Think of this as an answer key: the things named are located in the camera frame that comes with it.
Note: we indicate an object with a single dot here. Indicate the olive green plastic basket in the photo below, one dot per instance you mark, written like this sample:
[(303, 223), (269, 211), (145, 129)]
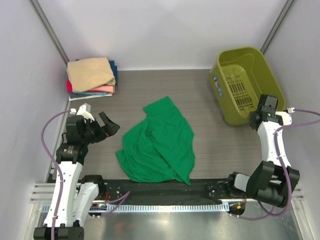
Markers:
[(239, 77)]

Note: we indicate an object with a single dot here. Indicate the green t-shirt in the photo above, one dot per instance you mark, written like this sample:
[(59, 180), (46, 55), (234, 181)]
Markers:
[(159, 148)]

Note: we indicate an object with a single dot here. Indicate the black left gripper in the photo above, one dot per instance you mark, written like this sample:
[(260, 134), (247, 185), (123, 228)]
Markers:
[(109, 129)]

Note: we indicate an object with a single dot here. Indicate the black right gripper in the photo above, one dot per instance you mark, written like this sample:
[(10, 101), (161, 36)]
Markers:
[(251, 116)]

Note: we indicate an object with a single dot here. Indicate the slotted cable duct rail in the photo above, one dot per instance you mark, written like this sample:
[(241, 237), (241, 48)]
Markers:
[(224, 207)]

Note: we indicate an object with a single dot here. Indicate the pink folded t-shirt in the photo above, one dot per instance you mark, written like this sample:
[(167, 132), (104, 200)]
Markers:
[(103, 88)]

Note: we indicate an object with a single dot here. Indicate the left aluminium corner post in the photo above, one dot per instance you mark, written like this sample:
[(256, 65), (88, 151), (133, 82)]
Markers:
[(49, 29)]

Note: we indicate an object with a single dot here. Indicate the aluminium frame rail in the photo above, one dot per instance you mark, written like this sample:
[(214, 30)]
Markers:
[(43, 193)]

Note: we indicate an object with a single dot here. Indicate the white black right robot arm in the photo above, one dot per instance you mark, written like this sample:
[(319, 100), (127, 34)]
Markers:
[(274, 180)]

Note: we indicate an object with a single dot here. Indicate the magenta folded t-shirt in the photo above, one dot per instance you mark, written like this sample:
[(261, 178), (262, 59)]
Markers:
[(69, 87)]

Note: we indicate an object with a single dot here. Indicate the aluminium corner post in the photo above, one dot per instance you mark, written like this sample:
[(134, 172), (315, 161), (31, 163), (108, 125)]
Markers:
[(49, 29), (283, 14)]

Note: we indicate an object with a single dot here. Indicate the right aluminium corner post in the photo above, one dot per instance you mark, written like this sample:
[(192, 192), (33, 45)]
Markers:
[(283, 14)]

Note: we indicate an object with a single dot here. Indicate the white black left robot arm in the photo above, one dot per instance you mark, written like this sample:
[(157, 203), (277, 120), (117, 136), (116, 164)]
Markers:
[(73, 197)]

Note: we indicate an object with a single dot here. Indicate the teal folded t-shirt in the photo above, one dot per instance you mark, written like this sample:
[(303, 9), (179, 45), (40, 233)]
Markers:
[(114, 69)]

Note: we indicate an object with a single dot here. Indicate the beige folded t-shirt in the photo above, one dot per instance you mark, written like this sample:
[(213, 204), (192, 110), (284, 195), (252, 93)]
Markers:
[(90, 73)]

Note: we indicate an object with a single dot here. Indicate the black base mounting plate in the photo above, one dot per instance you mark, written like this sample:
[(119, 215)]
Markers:
[(202, 191)]

